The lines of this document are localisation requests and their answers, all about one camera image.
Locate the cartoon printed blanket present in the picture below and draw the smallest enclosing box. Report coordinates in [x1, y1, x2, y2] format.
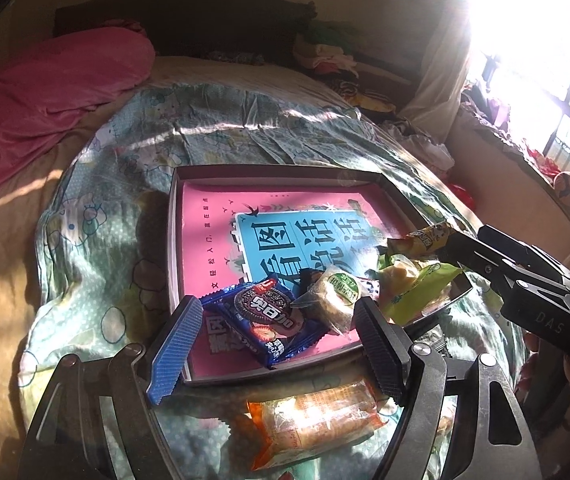
[18, 82, 530, 480]

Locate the pile of clothes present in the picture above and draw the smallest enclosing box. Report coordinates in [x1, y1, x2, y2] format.
[292, 20, 426, 116]

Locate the clear packet yellow pastry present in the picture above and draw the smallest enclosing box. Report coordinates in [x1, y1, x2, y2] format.
[375, 252, 422, 286]

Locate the shallow cardboard box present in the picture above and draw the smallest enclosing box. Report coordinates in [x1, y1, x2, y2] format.
[165, 164, 474, 386]

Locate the orange bread packet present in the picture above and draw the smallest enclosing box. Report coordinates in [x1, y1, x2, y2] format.
[220, 380, 391, 471]

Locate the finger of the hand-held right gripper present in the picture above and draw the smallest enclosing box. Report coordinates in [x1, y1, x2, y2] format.
[477, 225, 570, 292]
[437, 232, 516, 306]

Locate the window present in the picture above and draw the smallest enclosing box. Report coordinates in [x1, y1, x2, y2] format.
[465, 0, 570, 181]

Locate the green snack packet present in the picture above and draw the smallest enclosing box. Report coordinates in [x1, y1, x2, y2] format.
[377, 252, 466, 323]

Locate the yellow snack packet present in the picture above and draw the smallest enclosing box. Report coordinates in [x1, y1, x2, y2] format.
[387, 221, 453, 256]

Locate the round pastry packet green label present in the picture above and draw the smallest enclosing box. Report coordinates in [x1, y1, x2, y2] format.
[292, 265, 381, 336]

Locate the pink quilt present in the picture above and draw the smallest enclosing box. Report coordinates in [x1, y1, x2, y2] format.
[0, 17, 157, 221]

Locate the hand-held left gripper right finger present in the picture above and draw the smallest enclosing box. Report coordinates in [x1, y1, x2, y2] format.
[352, 296, 540, 480]

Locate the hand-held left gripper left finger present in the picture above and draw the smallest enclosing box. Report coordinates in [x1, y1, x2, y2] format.
[15, 295, 205, 480]

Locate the small black packet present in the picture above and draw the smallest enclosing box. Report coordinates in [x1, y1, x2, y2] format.
[297, 267, 326, 291]

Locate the beige curtain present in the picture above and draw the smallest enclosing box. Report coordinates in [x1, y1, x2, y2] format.
[397, 0, 490, 136]

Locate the blue cookie packet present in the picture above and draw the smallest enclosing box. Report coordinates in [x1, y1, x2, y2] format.
[200, 280, 326, 366]

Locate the dark headboard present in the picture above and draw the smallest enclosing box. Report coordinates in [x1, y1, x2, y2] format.
[54, 0, 316, 68]

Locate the colourful cloth heap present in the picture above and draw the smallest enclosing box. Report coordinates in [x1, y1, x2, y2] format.
[460, 80, 570, 201]

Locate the pink and blue book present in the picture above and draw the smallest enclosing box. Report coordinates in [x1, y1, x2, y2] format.
[181, 182, 416, 378]

